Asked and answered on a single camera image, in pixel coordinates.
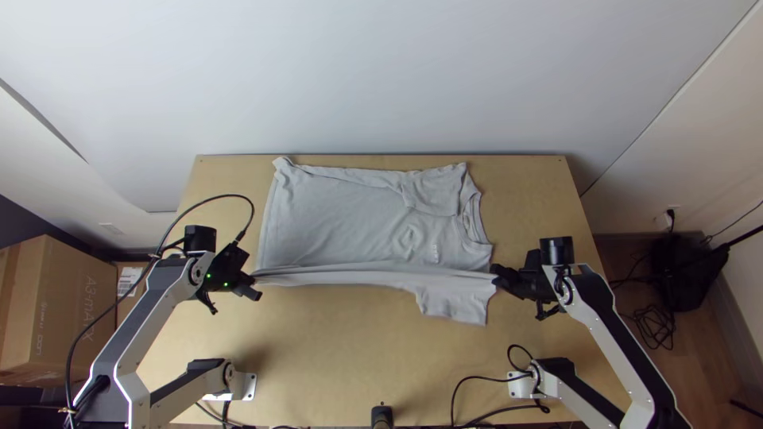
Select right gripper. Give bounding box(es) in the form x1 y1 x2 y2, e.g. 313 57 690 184
489 249 565 303

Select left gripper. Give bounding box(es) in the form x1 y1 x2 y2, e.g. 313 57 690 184
201 242 264 303

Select grey t-shirt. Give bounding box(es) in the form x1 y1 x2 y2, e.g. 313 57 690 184
251 156 499 327

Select black bag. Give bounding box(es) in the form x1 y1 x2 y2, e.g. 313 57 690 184
648 234 732 315

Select large cardboard box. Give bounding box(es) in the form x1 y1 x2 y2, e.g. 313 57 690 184
0 233 119 389

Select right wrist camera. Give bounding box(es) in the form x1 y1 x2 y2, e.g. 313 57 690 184
538 235 575 267

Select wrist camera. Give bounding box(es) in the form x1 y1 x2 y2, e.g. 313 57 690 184
183 224 218 255
538 235 575 267

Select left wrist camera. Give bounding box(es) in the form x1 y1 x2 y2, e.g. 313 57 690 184
183 224 218 255

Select tangled black floor cable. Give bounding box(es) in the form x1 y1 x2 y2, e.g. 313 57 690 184
618 302 679 352

